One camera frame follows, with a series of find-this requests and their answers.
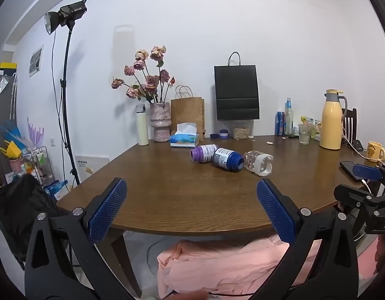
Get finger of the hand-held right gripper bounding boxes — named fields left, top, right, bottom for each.
left=352, top=163, right=385, bottom=182
left=334, top=184, right=385, bottom=216

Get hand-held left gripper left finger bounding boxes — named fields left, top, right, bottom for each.
left=24, top=177, right=140, bottom=300

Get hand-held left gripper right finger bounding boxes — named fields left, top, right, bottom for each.
left=251, top=178, right=360, bottom=300

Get black smartphone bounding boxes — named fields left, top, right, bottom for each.
left=340, top=161, right=365, bottom=182

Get yellow mug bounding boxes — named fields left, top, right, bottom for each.
left=367, top=141, right=385, bottom=162

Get dark wooden chair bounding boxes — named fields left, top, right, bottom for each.
left=341, top=108, right=358, bottom=146

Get white board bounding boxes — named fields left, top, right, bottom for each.
left=74, top=155, right=110, bottom=184

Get blue cardboard box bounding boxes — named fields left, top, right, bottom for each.
left=44, top=179, right=70, bottom=199

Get yellow thermal jug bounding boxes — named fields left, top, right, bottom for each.
left=319, top=89, right=348, bottom=150

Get blue capped bottle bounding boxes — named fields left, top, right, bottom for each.
left=213, top=147, right=245, bottom=172

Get drinking glass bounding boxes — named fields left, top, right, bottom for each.
left=298, top=124, right=312, bottom=145

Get pink cloth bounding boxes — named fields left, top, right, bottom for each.
left=156, top=234, right=324, bottom=299

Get blue drink can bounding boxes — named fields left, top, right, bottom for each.
left=275, top=111, right=286, bottom=136

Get glass jar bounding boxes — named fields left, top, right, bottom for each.
left=232, top=120, right=251, bottom=140

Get white thermos bottle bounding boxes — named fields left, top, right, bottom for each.
left=135, top=104, right=150, bottom=146

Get purple capped bottle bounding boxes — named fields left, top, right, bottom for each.
left=190, top=144, right=218, bottom=164

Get black jacket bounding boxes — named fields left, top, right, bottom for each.
left=0, top=173, right=68, bottom=271

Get clear bottle with blue cap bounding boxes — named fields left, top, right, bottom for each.
left=284, top=98, right=294, bottom=136

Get blue tissue box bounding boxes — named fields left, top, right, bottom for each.
left=169, top=122, right=200, bottom=148

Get pink marbled vase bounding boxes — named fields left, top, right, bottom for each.
left=149, top=101, right=172, bottom=142

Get purple hangers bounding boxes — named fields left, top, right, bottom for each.
left=27, top=117, right=45, bottom=151

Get yellow plastic scoop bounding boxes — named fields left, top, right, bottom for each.
left=0, top=140, right=23, bottom=161

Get black paper bag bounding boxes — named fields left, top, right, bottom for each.
left=214, top=51, right=260, bottom=121

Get brown paper bag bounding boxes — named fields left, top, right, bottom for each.
left=170, top=85, right=206, bottom=141

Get dried pink flowers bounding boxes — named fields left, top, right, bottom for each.
left=111, top=45, right=177, bottom=104

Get black studio light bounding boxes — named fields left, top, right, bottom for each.
left=44, top=0, right=88, bottom=35

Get white cable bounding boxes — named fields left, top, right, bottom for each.
left=342, top=128, right=385, bottom=164

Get wire rack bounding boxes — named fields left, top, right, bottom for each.
left=22, top=146, right=54, bottom=189

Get black power cable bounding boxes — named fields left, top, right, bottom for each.
left=51, top=33, right=71, bottom=191

